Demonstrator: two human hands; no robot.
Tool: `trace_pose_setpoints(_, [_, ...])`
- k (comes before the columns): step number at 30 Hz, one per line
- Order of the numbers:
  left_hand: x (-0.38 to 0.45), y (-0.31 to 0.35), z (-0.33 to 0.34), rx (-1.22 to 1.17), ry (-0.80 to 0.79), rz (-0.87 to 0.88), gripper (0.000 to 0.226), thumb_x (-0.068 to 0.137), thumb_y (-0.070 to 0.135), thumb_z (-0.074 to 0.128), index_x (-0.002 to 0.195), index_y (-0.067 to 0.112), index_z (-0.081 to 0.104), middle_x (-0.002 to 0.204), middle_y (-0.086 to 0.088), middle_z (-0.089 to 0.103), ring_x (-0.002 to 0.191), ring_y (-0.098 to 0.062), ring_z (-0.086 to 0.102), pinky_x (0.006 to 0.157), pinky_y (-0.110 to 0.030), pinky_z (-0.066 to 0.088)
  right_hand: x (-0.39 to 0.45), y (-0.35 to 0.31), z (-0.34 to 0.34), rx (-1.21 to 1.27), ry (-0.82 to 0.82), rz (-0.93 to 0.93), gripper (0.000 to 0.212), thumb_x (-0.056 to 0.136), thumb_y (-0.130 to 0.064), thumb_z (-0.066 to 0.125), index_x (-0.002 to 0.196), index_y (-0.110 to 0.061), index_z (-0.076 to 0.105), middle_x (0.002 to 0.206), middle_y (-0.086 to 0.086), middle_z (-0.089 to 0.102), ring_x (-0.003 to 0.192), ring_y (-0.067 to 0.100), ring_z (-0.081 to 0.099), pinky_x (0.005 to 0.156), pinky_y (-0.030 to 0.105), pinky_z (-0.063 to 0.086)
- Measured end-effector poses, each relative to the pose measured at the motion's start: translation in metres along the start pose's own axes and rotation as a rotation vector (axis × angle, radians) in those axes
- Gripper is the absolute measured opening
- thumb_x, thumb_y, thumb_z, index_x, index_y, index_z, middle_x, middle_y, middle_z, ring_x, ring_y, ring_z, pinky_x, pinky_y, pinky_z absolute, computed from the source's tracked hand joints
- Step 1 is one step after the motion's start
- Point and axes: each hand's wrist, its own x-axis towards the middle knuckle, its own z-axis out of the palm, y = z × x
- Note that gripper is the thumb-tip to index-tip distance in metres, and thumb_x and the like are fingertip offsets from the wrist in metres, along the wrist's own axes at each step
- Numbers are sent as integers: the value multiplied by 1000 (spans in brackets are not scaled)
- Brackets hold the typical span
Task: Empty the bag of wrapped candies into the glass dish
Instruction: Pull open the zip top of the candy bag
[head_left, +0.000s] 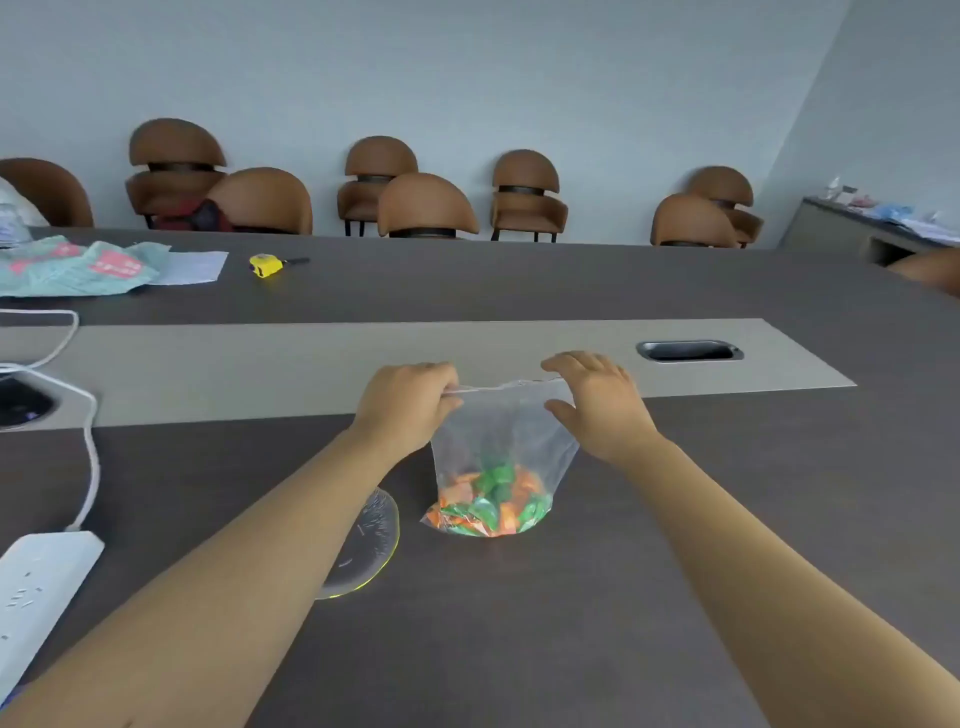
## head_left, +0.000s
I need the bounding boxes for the person's left hand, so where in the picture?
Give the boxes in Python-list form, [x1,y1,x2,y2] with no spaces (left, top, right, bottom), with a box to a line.
[350,362,464,460]

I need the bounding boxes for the person's right hand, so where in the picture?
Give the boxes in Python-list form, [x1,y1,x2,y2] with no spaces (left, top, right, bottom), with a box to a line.
[540,350,661,466]

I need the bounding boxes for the clear plastic bag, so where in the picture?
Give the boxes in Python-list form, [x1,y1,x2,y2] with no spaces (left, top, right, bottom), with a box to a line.
[419,377,583,540]

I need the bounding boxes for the pile of orange green candies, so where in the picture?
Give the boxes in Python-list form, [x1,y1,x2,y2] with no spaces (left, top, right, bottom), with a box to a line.
[423,461,553,539]

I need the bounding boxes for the clear glass dish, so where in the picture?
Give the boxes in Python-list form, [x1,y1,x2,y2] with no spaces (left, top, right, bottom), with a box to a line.
[314,487,401,601]

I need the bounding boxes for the person's left forearm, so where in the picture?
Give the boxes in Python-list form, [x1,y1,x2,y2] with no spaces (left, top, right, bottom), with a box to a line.
[0,427,406,728]

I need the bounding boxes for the person's right forearm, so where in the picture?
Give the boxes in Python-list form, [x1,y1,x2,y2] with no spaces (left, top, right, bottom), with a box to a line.
[611,434,960,728]

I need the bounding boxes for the teal printed shopping bag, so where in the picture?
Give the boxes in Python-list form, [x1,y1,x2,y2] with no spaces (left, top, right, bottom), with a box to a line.
[0,235,172,298]

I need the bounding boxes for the yellow tape measure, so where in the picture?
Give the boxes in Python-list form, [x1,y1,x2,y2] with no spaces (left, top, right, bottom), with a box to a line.
[248,253,310,280]

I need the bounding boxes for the white paper sheet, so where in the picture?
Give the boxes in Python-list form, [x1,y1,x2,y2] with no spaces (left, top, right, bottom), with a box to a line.
[149,250,229,287]

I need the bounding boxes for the grey side cabinet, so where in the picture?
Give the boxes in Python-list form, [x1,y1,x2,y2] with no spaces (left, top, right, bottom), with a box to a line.
[778,196,960,268]

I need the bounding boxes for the white papers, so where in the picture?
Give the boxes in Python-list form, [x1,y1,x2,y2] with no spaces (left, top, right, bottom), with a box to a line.
[899,212,960,246]

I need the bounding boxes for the black smartphone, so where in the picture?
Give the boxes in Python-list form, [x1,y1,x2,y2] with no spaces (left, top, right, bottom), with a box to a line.
[0,374,58,431]

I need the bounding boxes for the white power strip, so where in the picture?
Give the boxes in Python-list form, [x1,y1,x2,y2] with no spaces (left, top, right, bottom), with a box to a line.
[0,530,106,703]

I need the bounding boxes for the white charging cable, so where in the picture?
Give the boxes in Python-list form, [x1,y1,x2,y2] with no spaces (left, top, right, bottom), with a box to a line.
[0,308,81,370]

